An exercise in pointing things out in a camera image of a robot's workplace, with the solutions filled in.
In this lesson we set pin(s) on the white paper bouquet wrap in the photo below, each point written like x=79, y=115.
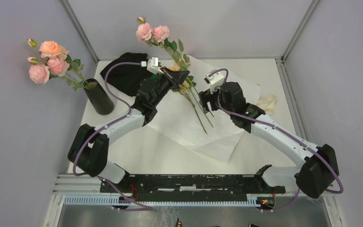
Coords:
x=183, y=121

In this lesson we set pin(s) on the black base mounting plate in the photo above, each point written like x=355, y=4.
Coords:
x=194, y=188

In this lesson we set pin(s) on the green cloth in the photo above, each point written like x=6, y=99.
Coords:
x=154, y=77

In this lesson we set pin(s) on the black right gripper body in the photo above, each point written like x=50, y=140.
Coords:
x=214, y=102

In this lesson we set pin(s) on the pink roses in vase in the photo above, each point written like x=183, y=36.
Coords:
x=43, y=69

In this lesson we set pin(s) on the peach rose stem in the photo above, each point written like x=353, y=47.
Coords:
x=48, y=49

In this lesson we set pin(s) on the yellow rose stem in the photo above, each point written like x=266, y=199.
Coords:
x=188, y=91

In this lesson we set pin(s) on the black cylindrical vase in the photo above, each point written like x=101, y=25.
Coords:
x=97, y=96

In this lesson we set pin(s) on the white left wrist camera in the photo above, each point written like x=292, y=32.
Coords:
x=152, y=65

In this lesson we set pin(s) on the black cloth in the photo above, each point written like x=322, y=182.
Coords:
x=127, y=78

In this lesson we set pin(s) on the pink rose stem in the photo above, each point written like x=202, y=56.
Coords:
x=160, y=36

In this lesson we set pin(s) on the cream printed ribbon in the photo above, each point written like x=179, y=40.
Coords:
x=268, y=103

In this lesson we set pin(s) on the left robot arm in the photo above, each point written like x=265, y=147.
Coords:
x=89, y=150

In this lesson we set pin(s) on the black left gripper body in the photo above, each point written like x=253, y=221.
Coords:
x=163, y=85

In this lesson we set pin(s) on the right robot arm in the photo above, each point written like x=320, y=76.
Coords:
x=316, y=169

